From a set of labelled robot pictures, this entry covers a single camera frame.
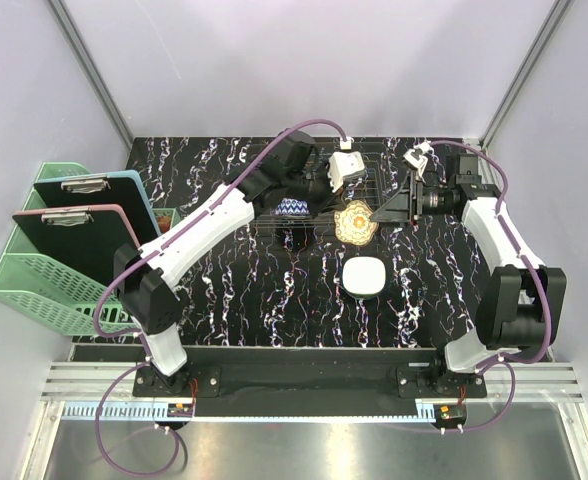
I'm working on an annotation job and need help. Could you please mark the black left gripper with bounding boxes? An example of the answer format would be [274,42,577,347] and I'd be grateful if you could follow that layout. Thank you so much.
[285,159,349,220]

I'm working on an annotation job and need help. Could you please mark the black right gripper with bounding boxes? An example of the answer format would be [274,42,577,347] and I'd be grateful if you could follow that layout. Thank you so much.
[369,170,453,229]

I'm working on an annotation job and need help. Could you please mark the blue white zigzag bowl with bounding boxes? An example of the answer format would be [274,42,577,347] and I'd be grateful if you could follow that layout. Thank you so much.
[274,198,310,217]

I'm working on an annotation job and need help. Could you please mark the yellow floral scalloped bowl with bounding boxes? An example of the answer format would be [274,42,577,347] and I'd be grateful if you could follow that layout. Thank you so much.
[334,200,378,246]

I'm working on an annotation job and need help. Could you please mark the white bowl dark blue outside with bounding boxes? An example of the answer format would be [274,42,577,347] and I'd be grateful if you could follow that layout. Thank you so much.
[341,256,387,299]

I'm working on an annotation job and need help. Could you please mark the red patterned bowl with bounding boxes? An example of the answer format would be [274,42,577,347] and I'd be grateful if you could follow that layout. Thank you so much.
[155,214,173,234]

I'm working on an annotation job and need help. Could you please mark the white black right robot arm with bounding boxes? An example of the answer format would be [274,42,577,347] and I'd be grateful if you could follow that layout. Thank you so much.
[372,143,567,397]

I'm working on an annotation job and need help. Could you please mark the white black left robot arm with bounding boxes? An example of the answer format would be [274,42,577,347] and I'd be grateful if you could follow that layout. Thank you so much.
[110,130,363,396]

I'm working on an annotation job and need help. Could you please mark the black marble pattern mat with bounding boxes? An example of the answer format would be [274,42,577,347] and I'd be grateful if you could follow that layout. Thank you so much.
[127,137,490,348]

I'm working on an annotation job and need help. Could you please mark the blue edged black clipboard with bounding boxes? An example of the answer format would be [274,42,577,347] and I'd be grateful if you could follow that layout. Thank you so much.
[34,170,160,243]

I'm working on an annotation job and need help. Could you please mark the pink edged black clipboard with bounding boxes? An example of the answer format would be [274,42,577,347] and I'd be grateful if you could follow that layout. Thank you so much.
[13,204,139,286]

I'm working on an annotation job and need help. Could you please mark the green plastic file basket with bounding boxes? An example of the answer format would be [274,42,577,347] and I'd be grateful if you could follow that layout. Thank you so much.
[0,162,179,336]

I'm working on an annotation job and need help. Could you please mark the grey wire dish rack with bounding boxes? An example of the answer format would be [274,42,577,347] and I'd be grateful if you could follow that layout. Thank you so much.
[251,153,389,229]

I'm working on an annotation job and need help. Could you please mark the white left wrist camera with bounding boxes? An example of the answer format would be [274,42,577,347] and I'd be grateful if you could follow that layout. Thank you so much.
[327,151,366,193]

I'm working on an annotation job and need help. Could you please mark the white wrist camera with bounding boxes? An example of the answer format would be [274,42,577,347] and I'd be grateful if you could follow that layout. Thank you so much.
[327,151,366,193]
[403,141,433,176]

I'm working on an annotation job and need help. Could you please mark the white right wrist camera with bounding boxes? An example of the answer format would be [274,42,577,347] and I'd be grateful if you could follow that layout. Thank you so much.
[403,141,433,176]

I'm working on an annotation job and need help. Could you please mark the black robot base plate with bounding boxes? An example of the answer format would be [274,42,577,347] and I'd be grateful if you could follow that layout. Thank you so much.
[133,362,487,400]

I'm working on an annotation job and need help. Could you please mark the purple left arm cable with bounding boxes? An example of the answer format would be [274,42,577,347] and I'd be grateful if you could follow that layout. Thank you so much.
[93,118,353,474]

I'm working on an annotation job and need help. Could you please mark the aluminium frame rail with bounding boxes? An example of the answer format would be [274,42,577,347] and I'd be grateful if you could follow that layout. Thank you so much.
[41,362,583,424]

